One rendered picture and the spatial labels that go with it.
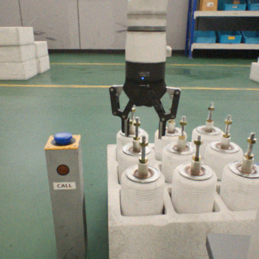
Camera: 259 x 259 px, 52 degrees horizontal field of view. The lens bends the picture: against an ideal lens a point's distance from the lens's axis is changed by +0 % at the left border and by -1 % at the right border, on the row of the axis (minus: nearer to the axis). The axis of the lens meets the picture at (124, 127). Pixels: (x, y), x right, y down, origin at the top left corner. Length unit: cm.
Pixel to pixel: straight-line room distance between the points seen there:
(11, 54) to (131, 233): 272
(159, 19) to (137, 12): 4
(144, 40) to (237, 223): 42
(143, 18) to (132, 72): 9
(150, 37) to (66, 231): 48
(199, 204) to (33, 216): 53
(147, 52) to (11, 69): 273
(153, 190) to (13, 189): 63
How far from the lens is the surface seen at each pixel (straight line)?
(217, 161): 72
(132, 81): 51
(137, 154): 66
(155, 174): 58
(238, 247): 38
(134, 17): 48
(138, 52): 47
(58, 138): 58
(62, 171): 59
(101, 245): 78
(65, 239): 71
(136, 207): 58
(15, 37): 306
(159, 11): 48
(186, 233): 61
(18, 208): 96
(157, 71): 48
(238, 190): 64
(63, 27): 595
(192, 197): 59
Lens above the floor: 55
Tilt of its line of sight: 21 degrees down
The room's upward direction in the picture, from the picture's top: straight up
